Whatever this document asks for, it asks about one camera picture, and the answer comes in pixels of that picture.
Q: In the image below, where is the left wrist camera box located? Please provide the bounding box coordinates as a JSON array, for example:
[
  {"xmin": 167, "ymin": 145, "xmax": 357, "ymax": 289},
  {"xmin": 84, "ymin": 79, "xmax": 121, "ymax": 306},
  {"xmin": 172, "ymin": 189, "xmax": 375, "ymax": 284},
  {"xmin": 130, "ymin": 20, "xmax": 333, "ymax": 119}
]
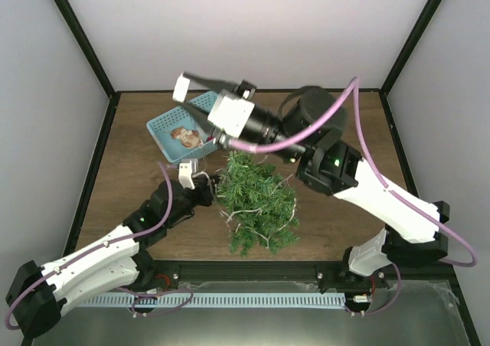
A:
[{"xmin": 178, "ymin": 158, "xmax": 198, "ymax": 190}]

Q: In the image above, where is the black frame post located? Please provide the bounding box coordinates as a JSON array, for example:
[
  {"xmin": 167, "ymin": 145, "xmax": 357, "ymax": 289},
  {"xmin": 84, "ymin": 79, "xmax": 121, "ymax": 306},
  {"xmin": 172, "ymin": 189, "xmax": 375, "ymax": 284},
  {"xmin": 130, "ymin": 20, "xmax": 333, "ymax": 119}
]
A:
[
  {"xmin": 53, "ymin": 0, "xmax": 116, "ymax": 99},
  {"xmin": 380, "ymin": 0, "xmax": 443, "ymax": 96}
]

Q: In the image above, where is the light blue cable duct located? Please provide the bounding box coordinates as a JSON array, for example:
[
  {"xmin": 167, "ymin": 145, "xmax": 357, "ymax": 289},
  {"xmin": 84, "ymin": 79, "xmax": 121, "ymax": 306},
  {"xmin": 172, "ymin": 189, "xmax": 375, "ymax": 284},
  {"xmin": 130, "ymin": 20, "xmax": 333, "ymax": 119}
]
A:
[{"xmin": 81, "ymin": 292, "xmax": 345, "ymax": 310}]

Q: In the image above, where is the black aluminium front rail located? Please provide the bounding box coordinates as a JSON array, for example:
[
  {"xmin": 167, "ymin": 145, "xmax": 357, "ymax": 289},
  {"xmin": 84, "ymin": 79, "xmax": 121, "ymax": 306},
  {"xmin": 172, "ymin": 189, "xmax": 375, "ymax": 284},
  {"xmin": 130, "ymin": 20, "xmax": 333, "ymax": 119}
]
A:
[{"xmin": 145, "ymin": 259, "xmax": 452, "ymax": 286}]

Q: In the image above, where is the blue plastic basket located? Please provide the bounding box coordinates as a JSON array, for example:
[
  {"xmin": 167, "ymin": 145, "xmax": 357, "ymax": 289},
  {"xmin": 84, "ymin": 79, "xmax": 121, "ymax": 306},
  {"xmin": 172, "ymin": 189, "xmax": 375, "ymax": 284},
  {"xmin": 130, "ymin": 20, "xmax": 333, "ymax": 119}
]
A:
[{"xmin": 146, "ymin": 106, "xmax": 217, "ymax": 165}]

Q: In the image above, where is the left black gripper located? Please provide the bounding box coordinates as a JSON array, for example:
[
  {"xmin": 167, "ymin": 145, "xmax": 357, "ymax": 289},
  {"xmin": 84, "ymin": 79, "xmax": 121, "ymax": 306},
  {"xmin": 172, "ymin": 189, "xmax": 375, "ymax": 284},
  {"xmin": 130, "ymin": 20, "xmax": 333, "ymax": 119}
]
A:
[{"xmin": 165, "ymin": 175, "xmax": 221, "ymax": 228}]

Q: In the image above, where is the clear led light string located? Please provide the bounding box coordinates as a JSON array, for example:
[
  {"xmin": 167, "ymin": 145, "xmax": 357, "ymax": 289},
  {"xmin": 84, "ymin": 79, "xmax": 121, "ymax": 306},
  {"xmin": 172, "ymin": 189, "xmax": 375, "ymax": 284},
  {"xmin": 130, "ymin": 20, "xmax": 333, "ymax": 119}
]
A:
[{"xmin": 194, "ymin": 165, "xmax": 300, "ymax": 249}]

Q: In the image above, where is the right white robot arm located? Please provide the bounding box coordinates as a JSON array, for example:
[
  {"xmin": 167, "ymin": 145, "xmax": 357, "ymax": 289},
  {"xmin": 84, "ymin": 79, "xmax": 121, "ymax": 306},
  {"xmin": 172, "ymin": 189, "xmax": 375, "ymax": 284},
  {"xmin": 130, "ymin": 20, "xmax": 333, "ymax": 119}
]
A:
[{"xmin": 173, "ymin": 72, "xmax": 449, "ymax": 287}]

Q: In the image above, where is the clear battery box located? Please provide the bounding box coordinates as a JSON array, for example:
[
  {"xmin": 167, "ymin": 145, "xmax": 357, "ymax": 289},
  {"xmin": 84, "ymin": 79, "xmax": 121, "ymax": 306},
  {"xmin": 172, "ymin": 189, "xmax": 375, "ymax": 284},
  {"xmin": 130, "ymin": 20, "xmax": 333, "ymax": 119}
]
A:
[{"xmin": 172, "ymin": 73, "xmax": 191, "ymax": 103}]

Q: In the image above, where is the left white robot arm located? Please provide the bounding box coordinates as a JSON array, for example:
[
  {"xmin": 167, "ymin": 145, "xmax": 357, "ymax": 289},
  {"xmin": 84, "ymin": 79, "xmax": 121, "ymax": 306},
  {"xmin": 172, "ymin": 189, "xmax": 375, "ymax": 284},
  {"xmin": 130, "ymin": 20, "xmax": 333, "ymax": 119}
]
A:
[{"xmin": 5, "ymin": 175, "xmax": 218, "ymax": 339}]

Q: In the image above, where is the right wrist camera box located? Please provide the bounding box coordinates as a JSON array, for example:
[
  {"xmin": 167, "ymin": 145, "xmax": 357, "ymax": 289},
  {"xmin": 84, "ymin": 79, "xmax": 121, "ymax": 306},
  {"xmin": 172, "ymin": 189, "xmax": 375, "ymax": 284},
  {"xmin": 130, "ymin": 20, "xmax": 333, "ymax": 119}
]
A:
[{"xmin": 207, "ymin": 91, "xmax": 255, "ymax": 139}]

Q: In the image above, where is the gingerbread figure ornament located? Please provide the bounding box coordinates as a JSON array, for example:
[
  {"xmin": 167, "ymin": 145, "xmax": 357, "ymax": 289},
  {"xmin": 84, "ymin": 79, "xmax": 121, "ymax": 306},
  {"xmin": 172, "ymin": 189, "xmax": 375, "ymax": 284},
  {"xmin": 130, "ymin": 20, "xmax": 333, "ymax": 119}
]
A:
[{"xmin": 170, "ymin": 126, "xmax": 203, "ymax": 149}]

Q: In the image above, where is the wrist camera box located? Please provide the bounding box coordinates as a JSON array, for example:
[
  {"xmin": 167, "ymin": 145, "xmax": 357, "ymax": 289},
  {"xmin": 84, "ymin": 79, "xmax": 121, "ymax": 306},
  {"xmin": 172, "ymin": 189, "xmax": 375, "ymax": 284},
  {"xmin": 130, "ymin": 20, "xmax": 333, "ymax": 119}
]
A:
[
  {"xmin": 178, "ymin": 158, "xmax": 198, "ymax": 190},
  {"xmin": 207, "ymin": 91, "xmax": 255, "ymax": 139}
]

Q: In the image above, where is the black frame post right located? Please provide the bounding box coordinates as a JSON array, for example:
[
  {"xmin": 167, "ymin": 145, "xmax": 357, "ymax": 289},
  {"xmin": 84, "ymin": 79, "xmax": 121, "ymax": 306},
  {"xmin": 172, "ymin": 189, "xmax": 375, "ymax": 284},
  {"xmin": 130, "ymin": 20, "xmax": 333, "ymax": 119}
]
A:
[{"xmin": 380, "ymin": 0, "xmax": 443, "ymax": 96}]

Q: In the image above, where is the small green christmas tree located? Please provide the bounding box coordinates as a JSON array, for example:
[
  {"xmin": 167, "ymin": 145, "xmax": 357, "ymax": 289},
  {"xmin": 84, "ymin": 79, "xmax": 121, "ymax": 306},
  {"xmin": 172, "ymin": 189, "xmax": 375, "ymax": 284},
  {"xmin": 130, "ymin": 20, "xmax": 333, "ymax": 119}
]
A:
[{"xmin": 215, "ymin": 151, "xmax": 299, "ymax": 257}]

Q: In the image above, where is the black frame post left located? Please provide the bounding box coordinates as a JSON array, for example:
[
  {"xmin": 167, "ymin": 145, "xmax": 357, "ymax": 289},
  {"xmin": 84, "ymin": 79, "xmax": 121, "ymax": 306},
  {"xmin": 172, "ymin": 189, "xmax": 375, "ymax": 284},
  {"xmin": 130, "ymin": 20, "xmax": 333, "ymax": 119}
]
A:
[{"xmin": 53, "ymin": 0, "xmax": 116, "ymax": 99}]

